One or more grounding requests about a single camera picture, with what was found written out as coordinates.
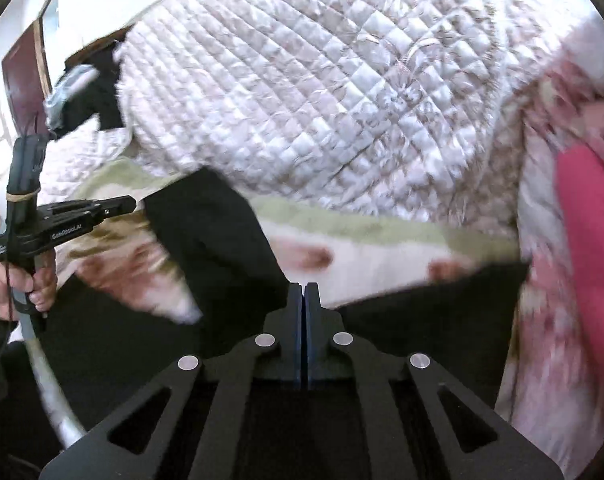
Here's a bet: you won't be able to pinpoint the magenta cushion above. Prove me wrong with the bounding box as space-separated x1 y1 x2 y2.
554 145 604 313

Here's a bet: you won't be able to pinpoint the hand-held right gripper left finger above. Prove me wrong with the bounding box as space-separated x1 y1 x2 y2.
39 282 303 480

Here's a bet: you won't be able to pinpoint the floral fleece blanket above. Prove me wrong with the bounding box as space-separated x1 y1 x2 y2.
56 157 533 325

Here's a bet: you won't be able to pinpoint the person's left hand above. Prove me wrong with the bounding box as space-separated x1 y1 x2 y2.
0 260 58 322

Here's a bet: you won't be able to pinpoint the pink floral pillow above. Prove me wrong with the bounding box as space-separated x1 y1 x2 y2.
497 55 604 480

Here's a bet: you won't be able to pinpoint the wooden headboard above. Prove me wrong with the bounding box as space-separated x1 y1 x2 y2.
64 27 132 67

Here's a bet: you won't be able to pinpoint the black garment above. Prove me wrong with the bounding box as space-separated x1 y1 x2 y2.
64 42 132 132

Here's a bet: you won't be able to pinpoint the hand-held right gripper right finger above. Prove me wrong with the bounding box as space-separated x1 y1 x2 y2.
306 282 565 480

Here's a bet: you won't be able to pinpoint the quilted beige bedspread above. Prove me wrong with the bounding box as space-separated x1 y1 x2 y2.
32 0 585 241

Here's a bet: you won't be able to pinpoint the black pants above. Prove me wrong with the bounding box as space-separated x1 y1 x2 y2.
0 166 533 480

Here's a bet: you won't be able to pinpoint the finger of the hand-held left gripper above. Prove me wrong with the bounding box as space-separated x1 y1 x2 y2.
38 196 137 233

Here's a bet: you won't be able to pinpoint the light blue garment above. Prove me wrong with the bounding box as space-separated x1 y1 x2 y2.
44 65 101 135

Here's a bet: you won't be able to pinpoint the dark red door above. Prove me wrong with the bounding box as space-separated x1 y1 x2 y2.
2 15 51 137

